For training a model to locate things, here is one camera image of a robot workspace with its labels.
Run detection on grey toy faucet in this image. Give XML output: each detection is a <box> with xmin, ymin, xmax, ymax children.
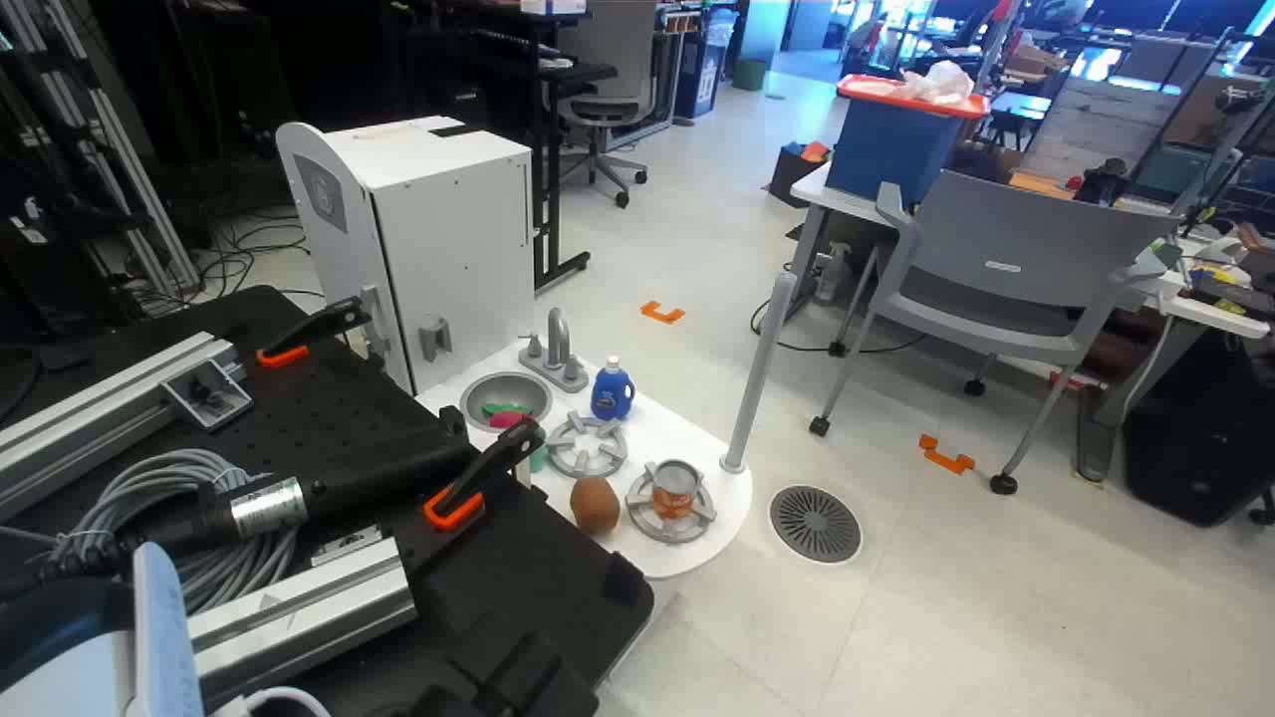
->
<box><xmin>514</xmin><ymin>307</ymin><xmax>592</xmax><ymax>395</ymax></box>

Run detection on white plastic bag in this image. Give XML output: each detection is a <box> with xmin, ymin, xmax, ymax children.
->
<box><xmin>911</xmin><ymin>57</ymin><xmax>981</xmax><ymax>102</ymax></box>

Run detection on black clamp orange handle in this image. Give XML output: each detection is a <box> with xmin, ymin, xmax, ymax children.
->
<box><xmin>418</xmin><ymin>414</ymin><xmax>550</xmax><ymax>539</ymax></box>
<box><xmin>251</xmin><ymin>293</ymin><xmax>373</xmax><ymax>373</ymax></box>

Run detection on blue storage bin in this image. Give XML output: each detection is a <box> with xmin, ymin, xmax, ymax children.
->
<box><xmin>825</xmin><ymin>94</ymin><xmax>988</xmax><ymax>212</ymax></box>

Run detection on grey cable coil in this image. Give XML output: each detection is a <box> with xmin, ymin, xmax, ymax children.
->
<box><xmin>42</xmin><ymin>446</ymin><xmax>303</xmax><ymax>613</ymax></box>

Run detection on orange bin lid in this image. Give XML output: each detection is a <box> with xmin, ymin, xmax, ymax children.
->
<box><xmin>833</xmin><ymin>72</ymin><xmax>997</xmax><ymax>126</ymax></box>

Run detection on pale blue curved panel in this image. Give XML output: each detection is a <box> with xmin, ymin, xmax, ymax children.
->
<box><xmin>0</xmin><ymin>539</ymin><xmax>207</xmax><ymax>717</ymax></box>

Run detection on grey chair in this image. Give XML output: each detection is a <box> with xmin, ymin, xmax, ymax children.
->
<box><xmin>805</xmin><ymin>165</ymin><xmax>1182</xmax><ymax>496</ymax></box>

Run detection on aluminium frame rack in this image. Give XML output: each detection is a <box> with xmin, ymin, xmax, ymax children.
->
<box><xmin>0</xmin><ymin>0</ymin><xmax>204</xmax><ymax>311</ymax></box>

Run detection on black desk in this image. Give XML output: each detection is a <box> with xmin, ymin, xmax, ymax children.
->
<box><xmin>433</xmin><ymin>0</ymin><xmax>592</xmax><ymax>293</ymax></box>

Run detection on brown ball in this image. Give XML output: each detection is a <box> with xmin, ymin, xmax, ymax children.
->
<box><xmin>564</xmin><ymin>473</ymin><xmax>627</xmax><ymax>539</ymax></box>

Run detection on blue bottle white cap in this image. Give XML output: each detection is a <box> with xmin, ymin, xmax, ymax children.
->
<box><xmin>590</xmin><ymin>353</ymin><xmax>636</xmax><ymax>426</ymax></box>

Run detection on black floor box orange items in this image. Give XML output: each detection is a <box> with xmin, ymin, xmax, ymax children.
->
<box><xmin>765</xmin><ymin>134</ymin><xmax>838</xmax><ymax>207</ymax></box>

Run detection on black office chair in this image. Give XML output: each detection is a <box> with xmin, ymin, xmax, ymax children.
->
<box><xmin>555</xmin><ymin>0</ymin><xmax>660</xmax><ymax>212</ymax></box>

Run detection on grey table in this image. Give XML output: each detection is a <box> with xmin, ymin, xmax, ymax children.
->
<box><xmin>790</xmin><ymin>164</ymin><xmax>1275</xmax><ymax>480</ymax></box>

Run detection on round floor drain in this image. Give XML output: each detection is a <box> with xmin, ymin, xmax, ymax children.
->
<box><xmin>765</xmin><ymin>480</ymin><xmax>865</xmax><ymax>565</ymax></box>

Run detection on black bag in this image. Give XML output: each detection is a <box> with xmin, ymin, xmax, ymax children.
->
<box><xmin>1120</xmin><ymin>329</ymin><xmax>1275</xmax><ymax>529</ymax></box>

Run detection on grey toy sink bowl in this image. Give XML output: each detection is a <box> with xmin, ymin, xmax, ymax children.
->
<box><xmin>457</xmin><ymin>366</ymin><xmax>555</xmax><ymax>436</ymax></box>

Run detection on white toy kitchen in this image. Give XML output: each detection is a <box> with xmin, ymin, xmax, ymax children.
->
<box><xmin>271</xmin><ymin>111</ymin><xmax>756</xmax><ymax>580</ymax></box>

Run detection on orange label tin can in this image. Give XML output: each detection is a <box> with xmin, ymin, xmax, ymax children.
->
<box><xmin>648</xmin><ymin>456</ymin><xmax>704</xmax><ymax>524</ymax></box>

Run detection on grey metal bracket plate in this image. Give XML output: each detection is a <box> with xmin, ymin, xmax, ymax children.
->
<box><xmin>165</xmin><ymin>353</ymin><xmax>255</xmax><ymax>428</ymax></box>

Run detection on aluminium extrusion rail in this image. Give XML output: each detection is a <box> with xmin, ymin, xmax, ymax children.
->
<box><xmin>0</xmin><ymin>329</ymin><xmax>255</xmax><ymax>524</ymax></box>
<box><xmin>183</xmin><ymin>529</ymin><xmax>418</xmax><ymax>699</ymax></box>

